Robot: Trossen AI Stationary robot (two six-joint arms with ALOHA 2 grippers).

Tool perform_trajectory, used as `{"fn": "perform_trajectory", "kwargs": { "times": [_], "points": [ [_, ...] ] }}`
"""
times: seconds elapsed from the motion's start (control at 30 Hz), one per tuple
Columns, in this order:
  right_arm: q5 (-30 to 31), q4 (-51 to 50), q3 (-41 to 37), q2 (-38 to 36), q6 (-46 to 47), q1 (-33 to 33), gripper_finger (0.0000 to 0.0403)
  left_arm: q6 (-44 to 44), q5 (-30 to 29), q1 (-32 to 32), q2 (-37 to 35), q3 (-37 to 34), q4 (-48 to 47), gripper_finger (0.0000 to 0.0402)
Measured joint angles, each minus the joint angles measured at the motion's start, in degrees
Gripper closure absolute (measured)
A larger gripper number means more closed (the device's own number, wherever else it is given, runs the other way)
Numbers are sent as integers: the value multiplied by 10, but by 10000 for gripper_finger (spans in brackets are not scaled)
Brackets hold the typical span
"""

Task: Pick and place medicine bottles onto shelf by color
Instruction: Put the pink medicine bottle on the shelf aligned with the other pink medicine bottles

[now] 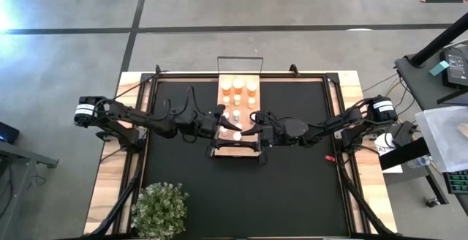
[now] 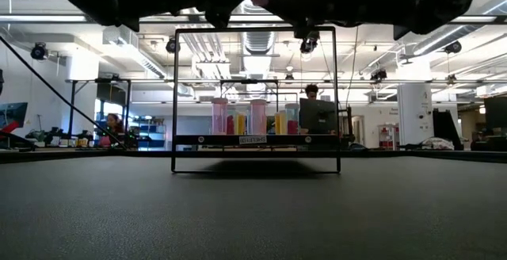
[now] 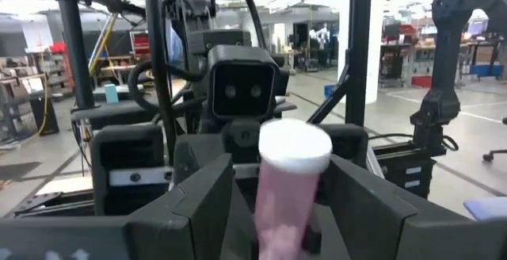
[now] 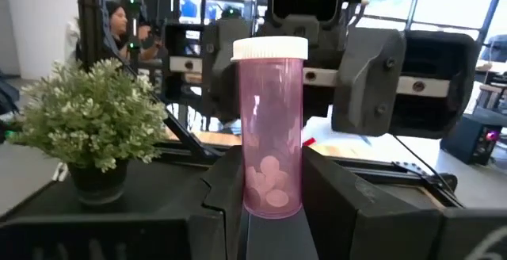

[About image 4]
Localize pink pill bottle white cap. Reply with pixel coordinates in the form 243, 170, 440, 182
231, 36, 309, 220

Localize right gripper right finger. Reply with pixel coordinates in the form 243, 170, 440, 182
302, 146, 507, 260

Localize distant blue lit screen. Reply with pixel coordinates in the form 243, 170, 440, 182
178, 0, 223, 25

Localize person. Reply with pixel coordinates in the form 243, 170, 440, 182
103, 0, 162, 62

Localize black device blue light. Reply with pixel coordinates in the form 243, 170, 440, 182
440, 113, 505, 166

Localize green leafy potted plant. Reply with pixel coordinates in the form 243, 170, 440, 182
7, 57, 170, 206

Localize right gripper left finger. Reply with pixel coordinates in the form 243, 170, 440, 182
0, 144, 245, 260

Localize black table mat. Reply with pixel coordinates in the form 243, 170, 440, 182
0, 159, 320, 260

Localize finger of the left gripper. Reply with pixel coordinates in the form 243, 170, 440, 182
200, 15, 252, 123
331, 27, 407, 135

